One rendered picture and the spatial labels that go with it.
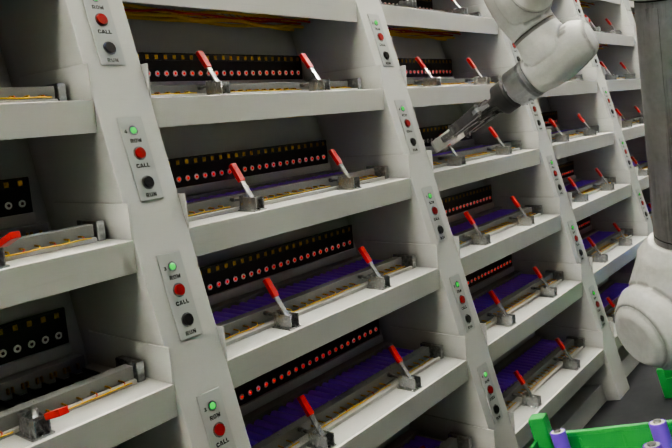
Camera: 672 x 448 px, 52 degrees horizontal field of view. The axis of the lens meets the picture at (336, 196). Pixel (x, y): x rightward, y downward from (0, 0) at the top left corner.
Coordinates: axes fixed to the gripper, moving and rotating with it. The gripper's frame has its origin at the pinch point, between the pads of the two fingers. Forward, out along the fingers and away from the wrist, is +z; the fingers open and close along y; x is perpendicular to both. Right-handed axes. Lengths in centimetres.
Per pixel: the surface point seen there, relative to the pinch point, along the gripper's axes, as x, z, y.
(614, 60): 27, 1, 185
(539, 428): -53, -30, -75
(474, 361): -48, 9, -23
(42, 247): -5, 2, -106
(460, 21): 29.2, -10.2, 21.5
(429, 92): 10.4, -5.5, -6.2
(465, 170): -9.0, -0.4, -0.9
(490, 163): -8.7, -0.5, 12.6
